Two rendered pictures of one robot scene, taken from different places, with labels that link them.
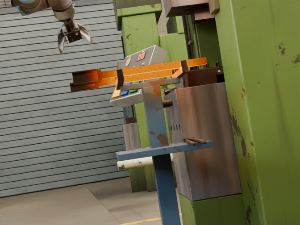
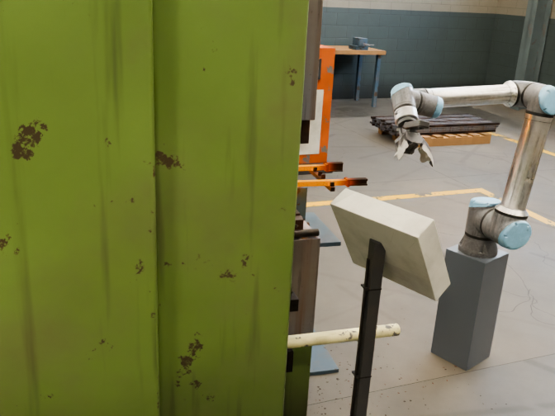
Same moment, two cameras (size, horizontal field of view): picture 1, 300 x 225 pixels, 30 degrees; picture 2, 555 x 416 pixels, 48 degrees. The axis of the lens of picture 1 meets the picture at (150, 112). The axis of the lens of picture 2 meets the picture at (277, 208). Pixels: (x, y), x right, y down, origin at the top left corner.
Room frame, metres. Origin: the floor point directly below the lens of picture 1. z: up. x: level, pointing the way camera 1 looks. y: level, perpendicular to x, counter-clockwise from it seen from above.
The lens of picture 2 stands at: (4.66, -0.67, 1.80)
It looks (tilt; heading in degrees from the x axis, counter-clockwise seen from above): 20 degrees down; 169
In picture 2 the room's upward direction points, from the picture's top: 3 degrees clockwise
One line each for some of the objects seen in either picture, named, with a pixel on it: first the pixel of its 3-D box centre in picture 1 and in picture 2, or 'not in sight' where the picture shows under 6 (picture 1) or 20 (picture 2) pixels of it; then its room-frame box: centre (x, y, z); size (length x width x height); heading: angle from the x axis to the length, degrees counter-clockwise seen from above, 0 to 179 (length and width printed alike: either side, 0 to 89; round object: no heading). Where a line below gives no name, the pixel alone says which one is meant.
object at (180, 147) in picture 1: (160, 149); (296, 229); (1.95, -0.02, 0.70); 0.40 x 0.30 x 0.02; 5
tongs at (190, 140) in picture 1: (192, 140); not in sight; (1.84, -0.12, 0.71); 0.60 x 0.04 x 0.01; 179
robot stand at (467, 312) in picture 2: not in sight; (468, 304); (2.05, 0.89, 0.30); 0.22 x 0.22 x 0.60; 31
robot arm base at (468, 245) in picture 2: not in sight; (479, 241); (2.05, 0.89, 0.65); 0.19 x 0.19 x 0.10
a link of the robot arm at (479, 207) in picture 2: not in sight; (484, 215); (2.05, 0.89, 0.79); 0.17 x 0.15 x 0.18; 7
